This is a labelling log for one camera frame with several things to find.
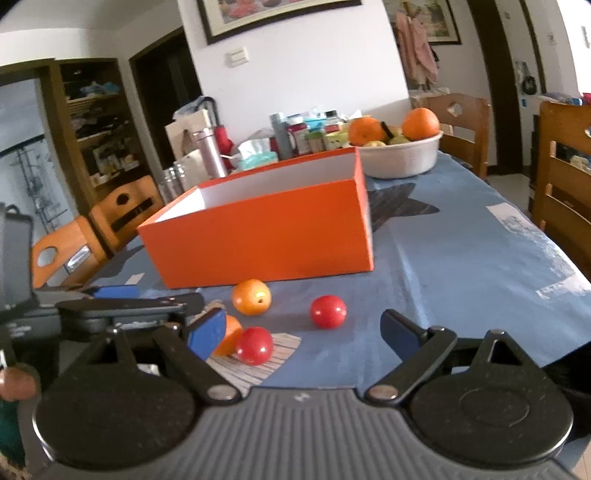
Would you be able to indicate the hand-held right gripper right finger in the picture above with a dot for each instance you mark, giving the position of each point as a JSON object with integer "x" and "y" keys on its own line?
{"x": 397, "y": 332}

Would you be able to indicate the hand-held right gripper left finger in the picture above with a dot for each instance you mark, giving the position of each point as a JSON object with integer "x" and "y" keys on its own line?
{"x": 207, "y": 332}

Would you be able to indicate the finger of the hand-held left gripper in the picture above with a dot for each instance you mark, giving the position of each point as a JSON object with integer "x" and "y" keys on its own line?
{"x": 115, "y": 291}
{"x": 138, "y": 307}

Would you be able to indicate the small orange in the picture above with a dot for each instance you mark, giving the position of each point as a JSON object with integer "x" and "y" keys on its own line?
{"x": 232, "y": 336}
{"x": 251, "y": 297}

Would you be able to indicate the small red fruit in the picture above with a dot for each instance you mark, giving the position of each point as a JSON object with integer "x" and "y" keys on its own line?
{"x": 255, "y": 346}
{"x": 328, "y": 311}

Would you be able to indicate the orange cardboard box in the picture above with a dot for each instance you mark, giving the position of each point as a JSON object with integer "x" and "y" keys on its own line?
{"x": 258, "y": 230}

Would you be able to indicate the person's left hand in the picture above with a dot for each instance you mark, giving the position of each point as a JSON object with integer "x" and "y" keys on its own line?
{"x": 18, "y": 383}

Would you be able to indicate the wooden dining chair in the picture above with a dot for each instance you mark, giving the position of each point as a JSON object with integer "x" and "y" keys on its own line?
{"x": 134, "y": 217}
{"x": 466, "y": 134}
{"x": 563, "y": 184}
{"x": 83, "y": 235}

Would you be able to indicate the blue printed tablecloth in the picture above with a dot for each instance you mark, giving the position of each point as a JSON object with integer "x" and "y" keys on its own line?
{"x": 461, "y": 258}

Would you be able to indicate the clear glass jars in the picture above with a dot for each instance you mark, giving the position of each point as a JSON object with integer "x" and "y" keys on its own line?
{"x": 173, "y": 182}

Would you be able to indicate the wooden bookshelf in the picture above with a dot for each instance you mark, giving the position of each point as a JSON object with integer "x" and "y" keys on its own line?
{"x": 92, "y": 138}

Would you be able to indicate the steel thermos bottle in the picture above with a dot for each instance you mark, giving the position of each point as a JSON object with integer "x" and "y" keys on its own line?
{"x": 212, "y": 157}

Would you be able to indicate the white paper bag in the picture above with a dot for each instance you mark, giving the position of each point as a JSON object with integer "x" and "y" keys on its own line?
{"x": 184, "y": 134}

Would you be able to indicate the white plastic colander basket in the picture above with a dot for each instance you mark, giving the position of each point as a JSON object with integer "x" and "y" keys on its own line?
{"x": 401, "y": 159}

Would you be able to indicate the teal tissue box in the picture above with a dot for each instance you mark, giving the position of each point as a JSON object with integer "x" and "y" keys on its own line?
{"x": 258, "y": 161}

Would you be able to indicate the red folded umbrella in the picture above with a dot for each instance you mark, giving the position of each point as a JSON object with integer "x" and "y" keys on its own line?
{"x": 224, "y": 138}

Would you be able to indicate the yellow apple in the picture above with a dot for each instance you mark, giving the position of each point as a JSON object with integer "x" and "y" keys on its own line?
{"x": 376, "y": 144}

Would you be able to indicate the green pear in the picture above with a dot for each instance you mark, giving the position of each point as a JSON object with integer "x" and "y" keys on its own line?
{"x": 398, "y": 139}

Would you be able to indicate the large orange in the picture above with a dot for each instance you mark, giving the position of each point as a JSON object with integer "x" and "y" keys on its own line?
{"x": 420, "y": 123}
{"x": 364, "y": 131}

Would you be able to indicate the green lid jar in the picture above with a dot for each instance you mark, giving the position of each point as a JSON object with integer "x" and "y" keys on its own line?
{"x": 315, "y": 142}

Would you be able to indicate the grey bottle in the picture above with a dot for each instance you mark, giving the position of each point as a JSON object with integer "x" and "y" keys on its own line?
{"x": 281, "y": 138}

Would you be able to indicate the red jar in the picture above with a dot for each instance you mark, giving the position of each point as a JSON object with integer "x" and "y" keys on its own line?
{"x": 300, "y": 141}

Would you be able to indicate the teal plastic container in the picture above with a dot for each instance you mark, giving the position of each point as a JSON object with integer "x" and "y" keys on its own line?
{"x": 315, "y": 124}

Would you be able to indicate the black hanging handbag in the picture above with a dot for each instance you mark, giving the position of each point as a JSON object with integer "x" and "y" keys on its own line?
{"x": 527, "y": 86}

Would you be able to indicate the pink hanging garment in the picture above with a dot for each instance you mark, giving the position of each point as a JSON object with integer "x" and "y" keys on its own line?
{"x": 418, "y": 46}

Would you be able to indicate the dark framed picture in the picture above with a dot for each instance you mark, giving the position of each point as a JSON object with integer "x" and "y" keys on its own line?
{"x": 438, "y": 21}

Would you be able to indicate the large framed fruit picture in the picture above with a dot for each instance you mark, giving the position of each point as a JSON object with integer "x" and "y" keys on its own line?
{"x": 277, "y": 14}

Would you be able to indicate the white wall switch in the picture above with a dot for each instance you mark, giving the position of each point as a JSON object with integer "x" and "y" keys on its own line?
{"x": 237, "y": 56}

